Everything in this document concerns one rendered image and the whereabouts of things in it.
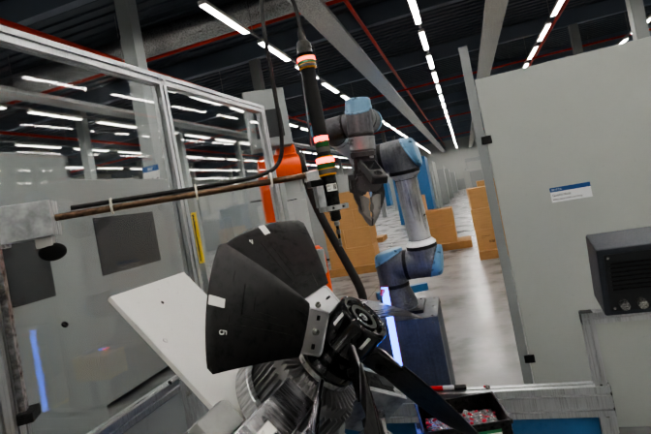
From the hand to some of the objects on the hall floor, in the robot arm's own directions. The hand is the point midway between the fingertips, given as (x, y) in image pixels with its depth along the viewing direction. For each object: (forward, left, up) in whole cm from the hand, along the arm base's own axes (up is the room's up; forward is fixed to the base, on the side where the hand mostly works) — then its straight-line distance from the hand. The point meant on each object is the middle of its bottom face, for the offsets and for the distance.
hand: (372, 221), depth 135 cm
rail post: (-9, +48, -141) cm, 149 cm away
